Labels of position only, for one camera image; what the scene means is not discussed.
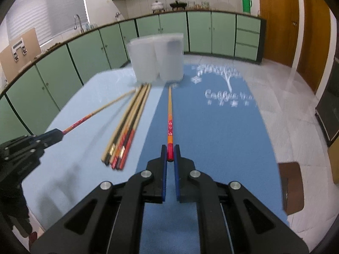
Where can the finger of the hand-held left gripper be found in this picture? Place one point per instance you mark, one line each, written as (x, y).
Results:
(34, 154)
(39, 139)

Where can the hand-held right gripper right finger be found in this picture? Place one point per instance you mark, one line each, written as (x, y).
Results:
(177, 174)

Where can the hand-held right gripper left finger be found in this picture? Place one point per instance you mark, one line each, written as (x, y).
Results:
(164, 174)

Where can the red orange patterned chopstick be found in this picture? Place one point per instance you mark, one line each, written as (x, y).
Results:
(170, 127)
(100, 110)

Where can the black chopstick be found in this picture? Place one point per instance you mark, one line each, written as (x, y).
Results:
(125, 127)
(132, 127)

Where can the white utensil holder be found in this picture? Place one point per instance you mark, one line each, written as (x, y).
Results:
(148, 58)

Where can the blue printed tablecloth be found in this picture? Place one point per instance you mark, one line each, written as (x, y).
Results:
(212, 137)

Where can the light wooden board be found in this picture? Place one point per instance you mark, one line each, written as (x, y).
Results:
(26, 60)

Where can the dark cloth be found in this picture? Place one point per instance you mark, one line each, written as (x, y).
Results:
(53, 47)

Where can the green kitchen base cabinets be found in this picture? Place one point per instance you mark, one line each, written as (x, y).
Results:
(87, 53)

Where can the brown stool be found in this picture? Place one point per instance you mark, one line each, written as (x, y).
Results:
(291, 187)

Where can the clear plastic bottle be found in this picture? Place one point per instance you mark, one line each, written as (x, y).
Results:
(90, 26)

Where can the metal sink faucet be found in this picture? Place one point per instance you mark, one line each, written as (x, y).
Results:
(78, 21)

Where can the white window blind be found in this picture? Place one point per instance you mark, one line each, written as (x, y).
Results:
(53, 5)

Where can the black cabinet appliance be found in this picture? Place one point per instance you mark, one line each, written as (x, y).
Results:
(329, 105)

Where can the white cooking pot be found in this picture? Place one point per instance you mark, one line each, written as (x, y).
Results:
(157, 6)

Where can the black wok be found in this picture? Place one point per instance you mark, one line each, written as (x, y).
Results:
(178, 5)

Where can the green thermos jug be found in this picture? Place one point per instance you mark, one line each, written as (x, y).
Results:
(247, 4)

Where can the wide brown wooden door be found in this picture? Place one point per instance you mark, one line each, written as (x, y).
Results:
(278, 18)

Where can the narrow brown wooden door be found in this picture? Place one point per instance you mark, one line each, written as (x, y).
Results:
(315, 37)

